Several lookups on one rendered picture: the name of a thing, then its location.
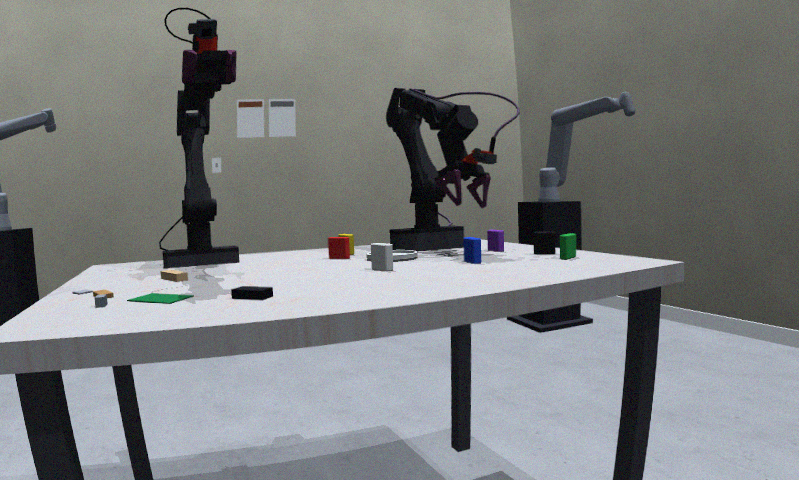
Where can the green block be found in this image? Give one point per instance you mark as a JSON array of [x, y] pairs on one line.
[[567, 246]]

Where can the green flat square panel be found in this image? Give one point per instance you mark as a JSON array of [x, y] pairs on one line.
[[160, 298]]

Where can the yellow block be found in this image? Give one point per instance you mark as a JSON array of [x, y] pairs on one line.
[[351, 241]]

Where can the purple block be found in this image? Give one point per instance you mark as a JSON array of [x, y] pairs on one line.
[[495, 239]]

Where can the red block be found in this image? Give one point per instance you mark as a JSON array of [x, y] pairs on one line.
[[338, 247]]

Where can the white saucer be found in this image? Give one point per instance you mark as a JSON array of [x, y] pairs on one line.
[[405, 254]]

